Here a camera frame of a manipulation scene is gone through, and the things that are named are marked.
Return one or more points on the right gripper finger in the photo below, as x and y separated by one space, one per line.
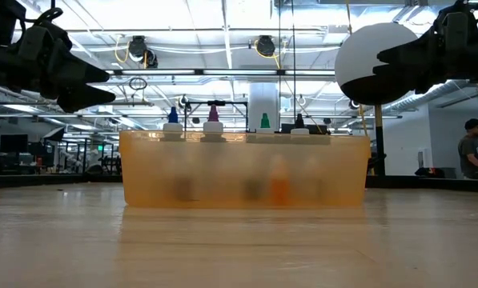
414 78
414 52

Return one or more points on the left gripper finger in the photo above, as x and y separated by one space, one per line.
78 76
86 98

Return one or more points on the blue-capped food coloring bottle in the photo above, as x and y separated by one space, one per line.
173 116

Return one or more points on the black-capped food coloring bottle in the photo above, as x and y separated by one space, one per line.
299 121

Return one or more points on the purple-capped food coloring bottle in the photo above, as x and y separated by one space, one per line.
213 114

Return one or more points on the green-capped food coloring bottle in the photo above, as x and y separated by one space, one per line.
265 121

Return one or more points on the white globe lamp shade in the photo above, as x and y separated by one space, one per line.
354 60

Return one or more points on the background robot workstation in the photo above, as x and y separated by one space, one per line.
102 160

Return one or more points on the black monitor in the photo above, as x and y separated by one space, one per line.
13 143
316 129

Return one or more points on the black lamp stand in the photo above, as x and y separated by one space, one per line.
379 152

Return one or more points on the person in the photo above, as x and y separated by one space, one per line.
468 152

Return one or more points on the black and red bag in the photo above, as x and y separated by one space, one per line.
428 172

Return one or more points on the silver ventilation duct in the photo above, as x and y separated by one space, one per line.
422 98

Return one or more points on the black aluminium table frame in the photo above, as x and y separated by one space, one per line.
42 181

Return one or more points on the black stand frame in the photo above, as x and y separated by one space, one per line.
216 102

